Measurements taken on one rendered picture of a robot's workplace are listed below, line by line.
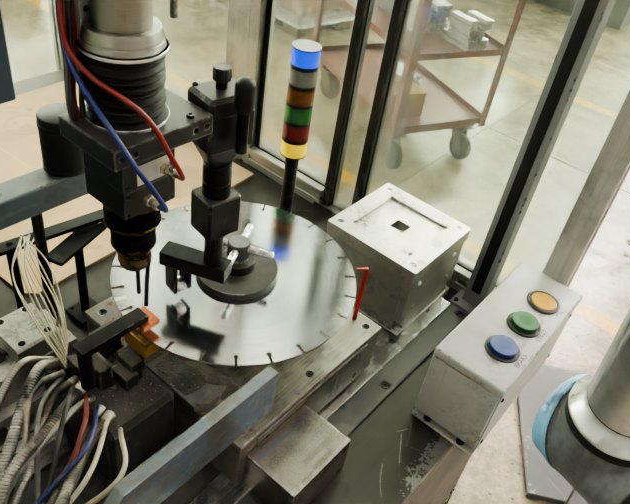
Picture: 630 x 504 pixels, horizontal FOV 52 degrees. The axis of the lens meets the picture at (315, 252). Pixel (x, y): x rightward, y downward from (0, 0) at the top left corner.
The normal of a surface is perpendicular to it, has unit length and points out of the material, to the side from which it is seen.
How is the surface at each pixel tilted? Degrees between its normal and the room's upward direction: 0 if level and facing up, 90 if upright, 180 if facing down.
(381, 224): 0
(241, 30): 90
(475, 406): 90
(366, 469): 0
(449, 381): 90
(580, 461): 99
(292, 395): 0
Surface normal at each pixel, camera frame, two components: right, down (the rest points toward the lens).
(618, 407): -0.72, 0.48
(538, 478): 0.14, -0.76
